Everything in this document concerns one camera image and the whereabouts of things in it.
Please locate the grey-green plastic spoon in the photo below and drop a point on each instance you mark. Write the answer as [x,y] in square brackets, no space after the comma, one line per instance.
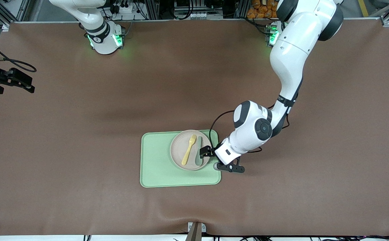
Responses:
[198,158]

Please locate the yellow plastic fork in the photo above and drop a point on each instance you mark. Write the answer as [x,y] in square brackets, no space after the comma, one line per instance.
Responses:
[188,152]

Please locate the round beige plate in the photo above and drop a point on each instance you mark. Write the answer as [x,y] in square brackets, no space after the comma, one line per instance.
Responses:
[180,147]

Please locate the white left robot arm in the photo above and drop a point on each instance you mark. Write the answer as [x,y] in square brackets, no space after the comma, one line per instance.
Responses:
[291,57]

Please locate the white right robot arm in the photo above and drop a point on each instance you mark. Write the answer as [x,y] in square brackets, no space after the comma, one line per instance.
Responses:
[101,42]

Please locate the light green rectangular tray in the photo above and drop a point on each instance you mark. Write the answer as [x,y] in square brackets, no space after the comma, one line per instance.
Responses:
[157,167]

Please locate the brown table mat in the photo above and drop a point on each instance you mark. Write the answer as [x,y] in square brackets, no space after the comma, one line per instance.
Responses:
[80,150]

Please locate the white power strip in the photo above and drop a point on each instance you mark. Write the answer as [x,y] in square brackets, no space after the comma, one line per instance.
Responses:
[124,8]

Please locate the white terminal block strip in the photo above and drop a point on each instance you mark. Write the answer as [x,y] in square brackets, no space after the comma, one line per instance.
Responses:
[193,15]

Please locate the orange packaged goods pile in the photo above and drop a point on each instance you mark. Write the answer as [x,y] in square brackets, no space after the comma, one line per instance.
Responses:
[263,9]

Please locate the metal bracket with post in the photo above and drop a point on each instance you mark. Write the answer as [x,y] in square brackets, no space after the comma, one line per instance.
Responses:
[196,231]

